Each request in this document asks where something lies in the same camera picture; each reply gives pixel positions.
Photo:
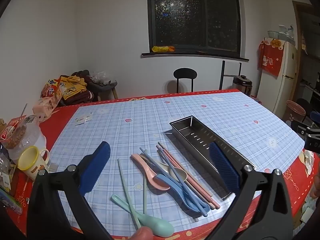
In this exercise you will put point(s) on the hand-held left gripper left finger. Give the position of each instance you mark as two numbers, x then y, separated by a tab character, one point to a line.
96	170

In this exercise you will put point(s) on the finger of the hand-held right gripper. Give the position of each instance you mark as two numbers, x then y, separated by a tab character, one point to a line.
301	128

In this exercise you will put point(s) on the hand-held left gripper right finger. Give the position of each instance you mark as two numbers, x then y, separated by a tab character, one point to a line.
223	170

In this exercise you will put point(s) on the green chopstick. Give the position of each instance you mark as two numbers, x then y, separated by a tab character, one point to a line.
126	190

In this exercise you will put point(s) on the pink chopstick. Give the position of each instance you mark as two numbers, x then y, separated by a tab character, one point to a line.
172	160
210	203

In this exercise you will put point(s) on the blue chopstick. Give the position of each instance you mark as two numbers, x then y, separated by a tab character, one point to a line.
150	158
197	200

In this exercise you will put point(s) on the stainless steel utensil tray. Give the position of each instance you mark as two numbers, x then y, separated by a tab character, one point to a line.
200	135

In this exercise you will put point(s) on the pink spoon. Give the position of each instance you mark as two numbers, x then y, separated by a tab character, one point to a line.
140	162

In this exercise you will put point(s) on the beige spoon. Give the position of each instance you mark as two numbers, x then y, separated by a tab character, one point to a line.
178	174

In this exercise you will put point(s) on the blue spoon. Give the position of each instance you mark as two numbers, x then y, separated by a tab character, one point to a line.
172	187

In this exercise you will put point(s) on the green spoon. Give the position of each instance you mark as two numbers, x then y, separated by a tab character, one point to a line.
157	226

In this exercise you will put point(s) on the person's left hand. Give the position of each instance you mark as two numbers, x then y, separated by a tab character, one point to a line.
142	233

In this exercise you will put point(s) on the pink trash bin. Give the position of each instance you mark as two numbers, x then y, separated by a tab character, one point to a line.
295	111

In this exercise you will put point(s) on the small clear plastic piece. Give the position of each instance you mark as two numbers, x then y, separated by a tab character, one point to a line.
53	166

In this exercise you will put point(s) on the cream refrigerator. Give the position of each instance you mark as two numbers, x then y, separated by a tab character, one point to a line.
285	85

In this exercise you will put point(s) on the small paper cards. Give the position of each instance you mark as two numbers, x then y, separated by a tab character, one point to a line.
83	120

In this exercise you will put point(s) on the red tablecloth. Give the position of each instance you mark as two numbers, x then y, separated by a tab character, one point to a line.
58	122

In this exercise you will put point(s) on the cream mug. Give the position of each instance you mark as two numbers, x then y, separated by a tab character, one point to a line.
30	162

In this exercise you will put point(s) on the white translucent container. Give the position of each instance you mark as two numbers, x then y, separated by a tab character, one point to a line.
36	137

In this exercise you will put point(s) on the black rice cooker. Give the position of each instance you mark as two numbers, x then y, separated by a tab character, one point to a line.
242	85

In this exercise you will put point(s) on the dark red clothing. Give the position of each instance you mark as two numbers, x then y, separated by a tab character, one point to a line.
80	97

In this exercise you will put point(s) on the red printed cloth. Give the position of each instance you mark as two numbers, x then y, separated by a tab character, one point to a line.
271	57

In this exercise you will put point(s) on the yellow clothing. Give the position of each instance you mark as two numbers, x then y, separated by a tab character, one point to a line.
72	85

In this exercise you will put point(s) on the clear nut container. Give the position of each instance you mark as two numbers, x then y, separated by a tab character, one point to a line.
13	135

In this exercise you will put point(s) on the clear plastic bag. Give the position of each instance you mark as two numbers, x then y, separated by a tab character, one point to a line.
100	77

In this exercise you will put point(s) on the orange snack bag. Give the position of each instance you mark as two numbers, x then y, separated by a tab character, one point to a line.
51	88

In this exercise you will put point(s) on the glass bowls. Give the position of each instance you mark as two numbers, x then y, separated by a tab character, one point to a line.
281	33

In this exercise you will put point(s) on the black round-back chair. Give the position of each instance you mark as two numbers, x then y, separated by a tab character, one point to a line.
185	73

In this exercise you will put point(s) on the yellow packet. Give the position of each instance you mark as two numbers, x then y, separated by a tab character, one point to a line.
162	49

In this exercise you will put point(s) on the dark window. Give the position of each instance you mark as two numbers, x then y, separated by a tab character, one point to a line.
192	15

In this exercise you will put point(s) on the black metal chair frame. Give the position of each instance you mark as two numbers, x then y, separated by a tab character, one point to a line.
223	75

